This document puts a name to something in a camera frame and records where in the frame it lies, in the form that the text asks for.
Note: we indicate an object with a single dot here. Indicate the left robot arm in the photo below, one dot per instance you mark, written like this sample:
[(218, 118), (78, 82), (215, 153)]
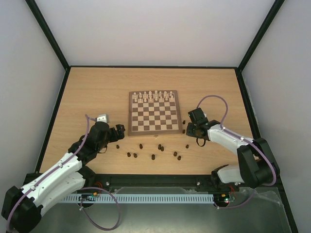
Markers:
[(24, 207)]

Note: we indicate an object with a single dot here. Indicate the right circuit board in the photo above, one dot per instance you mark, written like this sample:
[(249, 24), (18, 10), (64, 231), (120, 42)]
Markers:
[(226, 197)]

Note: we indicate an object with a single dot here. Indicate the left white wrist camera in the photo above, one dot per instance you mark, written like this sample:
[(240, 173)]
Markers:
[(103, 118)]

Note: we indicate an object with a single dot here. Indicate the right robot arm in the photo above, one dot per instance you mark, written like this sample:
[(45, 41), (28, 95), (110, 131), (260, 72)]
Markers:
[(256, 163)]

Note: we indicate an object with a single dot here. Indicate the left circuit board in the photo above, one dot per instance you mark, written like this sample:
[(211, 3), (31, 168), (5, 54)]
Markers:
[(89, 197)]

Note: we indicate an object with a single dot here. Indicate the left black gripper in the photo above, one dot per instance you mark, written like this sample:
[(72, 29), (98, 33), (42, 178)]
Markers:
[(121, 133)]

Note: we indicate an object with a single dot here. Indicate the wooden chess board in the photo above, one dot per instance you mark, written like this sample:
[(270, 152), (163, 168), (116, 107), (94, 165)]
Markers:
[(154, 118)]

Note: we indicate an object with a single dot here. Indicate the circuit board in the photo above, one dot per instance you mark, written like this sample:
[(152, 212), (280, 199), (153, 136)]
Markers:
[(226, 197), (89, 197)]

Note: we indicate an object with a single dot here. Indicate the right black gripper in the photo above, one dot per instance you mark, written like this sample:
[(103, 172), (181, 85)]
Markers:
[(194, 128)]

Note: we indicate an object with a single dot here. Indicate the light blue cable duct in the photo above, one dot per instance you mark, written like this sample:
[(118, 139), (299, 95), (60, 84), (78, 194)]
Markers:
[(145, 199)]

